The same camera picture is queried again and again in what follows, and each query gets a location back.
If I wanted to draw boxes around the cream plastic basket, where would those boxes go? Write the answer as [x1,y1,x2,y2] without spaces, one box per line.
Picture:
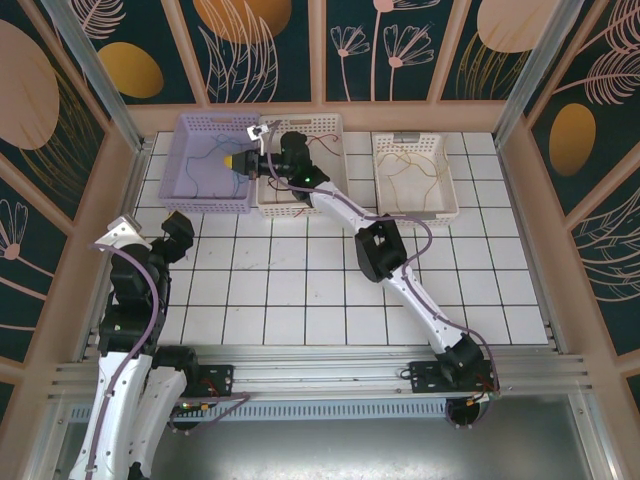
[255,112,351,219]

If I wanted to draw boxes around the black round cable port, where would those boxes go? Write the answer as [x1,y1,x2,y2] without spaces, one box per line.
[446,398,490,430]
[166,405,201,435]

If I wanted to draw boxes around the aluminium frame post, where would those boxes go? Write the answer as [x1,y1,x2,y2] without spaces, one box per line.
[492,0,599,147]
[38,0,149,154]

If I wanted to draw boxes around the grey metal sheet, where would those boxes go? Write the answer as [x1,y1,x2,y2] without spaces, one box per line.
[29,394,624,480]

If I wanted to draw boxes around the blue cable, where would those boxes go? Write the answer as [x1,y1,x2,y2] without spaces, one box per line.
[212,132,251,201]
[188,149,236,201]
[185,130,241,199]

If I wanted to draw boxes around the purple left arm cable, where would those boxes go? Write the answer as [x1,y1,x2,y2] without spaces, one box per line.
[85,242,166,476]

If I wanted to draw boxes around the small coloured wire bundle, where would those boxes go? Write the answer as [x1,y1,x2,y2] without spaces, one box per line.
[172,377,226,416]
[462,377,502,407]

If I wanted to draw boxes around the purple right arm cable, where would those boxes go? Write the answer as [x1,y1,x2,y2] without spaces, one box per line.
[259,119,501,391]

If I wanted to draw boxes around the white basket with grey handles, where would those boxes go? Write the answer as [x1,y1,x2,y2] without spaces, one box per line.
[372,130,460,227]

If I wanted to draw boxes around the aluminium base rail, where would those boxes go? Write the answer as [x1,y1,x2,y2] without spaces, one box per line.
[52,344,594,404]

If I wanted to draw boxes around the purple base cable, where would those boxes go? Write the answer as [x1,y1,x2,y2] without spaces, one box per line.
[169,393,251,435]

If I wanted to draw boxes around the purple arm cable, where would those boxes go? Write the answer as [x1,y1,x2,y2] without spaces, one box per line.
[259,119,501,391]
[85,242,166,476]

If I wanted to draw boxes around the lavender plastic basket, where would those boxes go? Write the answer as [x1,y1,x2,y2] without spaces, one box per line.
[158,112,261,215]

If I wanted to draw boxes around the slotted grey cable duct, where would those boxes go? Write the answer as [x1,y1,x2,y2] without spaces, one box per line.
[69,403,451,422]

